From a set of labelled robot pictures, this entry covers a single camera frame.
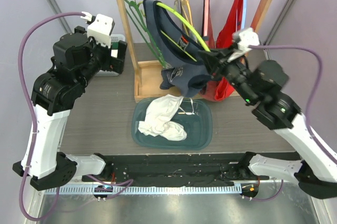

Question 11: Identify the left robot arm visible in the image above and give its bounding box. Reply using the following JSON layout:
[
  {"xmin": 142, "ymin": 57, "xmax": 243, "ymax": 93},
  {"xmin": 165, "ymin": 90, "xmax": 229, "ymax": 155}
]
[{"xmin": 28, "ymin": 26, "xmax": 113, "ymax": 191}]

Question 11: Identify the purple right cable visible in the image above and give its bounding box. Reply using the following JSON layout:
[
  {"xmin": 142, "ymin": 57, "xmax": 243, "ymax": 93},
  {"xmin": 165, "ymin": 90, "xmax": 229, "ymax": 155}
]
[{"xmin": 242, "ymin": 45, "xmax": 337, "ymax": 203}]

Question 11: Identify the white slotted cable duct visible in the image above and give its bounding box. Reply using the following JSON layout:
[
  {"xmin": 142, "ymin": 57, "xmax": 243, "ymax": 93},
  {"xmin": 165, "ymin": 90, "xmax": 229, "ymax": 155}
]
[{"xmin": 43, "ymin": 185, "xmax": 243, "ymax": 196}]

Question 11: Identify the teal plastic bin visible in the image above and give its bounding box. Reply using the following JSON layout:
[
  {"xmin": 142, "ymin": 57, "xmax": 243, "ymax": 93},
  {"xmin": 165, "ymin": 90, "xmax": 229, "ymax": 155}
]
[{"xmin": 131, "ymin": 98, "xmax": 213, "ymax": 150}]

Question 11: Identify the pink hanger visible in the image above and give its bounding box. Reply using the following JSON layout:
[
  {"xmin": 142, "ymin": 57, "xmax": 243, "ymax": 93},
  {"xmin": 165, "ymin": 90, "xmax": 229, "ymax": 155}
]
[{"xmin": 202, "ymin": 0, "xmax": 215, "ymax": 48}]

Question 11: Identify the white plastic basket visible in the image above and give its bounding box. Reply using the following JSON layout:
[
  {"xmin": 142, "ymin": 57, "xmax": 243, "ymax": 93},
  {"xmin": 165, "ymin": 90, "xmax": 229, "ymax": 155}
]
[{"xmin": 96, "ymin": 34, "xmax": 125, "ymax": 77}]

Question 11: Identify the navy blue tank top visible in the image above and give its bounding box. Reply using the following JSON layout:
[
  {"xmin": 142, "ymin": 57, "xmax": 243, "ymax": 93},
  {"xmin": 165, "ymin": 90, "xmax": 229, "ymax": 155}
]
[{"xmin": 143, "ymin": 0, "xmax": 211, "ymax": 98}]

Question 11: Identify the white tank top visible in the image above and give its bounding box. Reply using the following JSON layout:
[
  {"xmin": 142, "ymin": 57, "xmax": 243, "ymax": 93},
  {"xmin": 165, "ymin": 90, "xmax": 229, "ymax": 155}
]
[{"xmin": 138, "ymin": 95, "xmax": 195, "ymax": 141}]

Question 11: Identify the yellow hanger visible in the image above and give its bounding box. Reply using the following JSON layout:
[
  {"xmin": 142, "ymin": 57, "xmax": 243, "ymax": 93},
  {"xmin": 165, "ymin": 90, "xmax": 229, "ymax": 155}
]
[{"xmin": 182, "ymin": 0, "xmax": 197, "ymax": 42}]

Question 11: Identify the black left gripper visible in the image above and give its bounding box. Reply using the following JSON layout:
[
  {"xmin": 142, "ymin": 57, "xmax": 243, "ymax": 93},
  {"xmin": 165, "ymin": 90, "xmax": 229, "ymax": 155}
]
[{"xmin": 76, "ymin": 26, "xmax": 126, "ymax": 88}]

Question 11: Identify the purple cable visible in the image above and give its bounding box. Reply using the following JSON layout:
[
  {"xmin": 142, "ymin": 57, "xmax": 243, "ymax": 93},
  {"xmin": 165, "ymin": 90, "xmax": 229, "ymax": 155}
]
[
  {"xmin": 242, "ymin": 45, "xmax": 337, "ymax": 203},
  {"xmin": 17, "ymin": 11, "xmax": 134, "ymax": 221}
]

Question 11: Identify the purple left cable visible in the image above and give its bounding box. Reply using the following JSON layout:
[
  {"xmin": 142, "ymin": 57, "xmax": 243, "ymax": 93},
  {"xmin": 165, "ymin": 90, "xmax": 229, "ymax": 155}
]
[{"xmin": 17, "ymin": 11, "xmax": 134, "ymax": 221}]

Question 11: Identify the red tank top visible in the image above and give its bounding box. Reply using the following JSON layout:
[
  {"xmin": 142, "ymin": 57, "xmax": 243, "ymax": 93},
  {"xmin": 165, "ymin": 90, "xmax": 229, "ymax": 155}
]
[{"xmin": 214, "ymin": 0, "xmax": 240, "ymax": 101}]

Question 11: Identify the maroon tank top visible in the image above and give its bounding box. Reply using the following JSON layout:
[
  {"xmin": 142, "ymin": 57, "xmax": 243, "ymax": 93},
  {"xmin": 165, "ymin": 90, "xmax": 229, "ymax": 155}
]
[{"xmin": 199, "ymin": 0, "xmax": 219, "ymax": 101}]

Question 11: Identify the light blue hanger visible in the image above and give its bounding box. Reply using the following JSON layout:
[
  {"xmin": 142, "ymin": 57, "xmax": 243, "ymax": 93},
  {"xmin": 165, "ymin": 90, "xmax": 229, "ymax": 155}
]
[{"xmin": 236, "ymin": 0, "xmax": 247, "ymax": 30}]

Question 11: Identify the lime green hanger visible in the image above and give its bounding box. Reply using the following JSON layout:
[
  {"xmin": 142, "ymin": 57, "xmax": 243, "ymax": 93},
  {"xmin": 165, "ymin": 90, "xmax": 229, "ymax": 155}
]
[{"xmin": 157, "ymin": 0, "xmax": 210, "ymax": 52}]

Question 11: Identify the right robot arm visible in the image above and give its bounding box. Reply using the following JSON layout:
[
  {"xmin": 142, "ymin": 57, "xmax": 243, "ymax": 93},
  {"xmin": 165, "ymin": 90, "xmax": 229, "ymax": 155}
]
[{"xmin": 198, "ymin": 48, "xmax": 336, "ymax": 199}]

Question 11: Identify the grey tank top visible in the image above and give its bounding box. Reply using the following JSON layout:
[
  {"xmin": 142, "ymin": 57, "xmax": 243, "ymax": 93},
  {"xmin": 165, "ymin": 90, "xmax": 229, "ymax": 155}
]
[{"xmin": 174, "ymin": 0, "xmax": 189, "ymax": 34}]

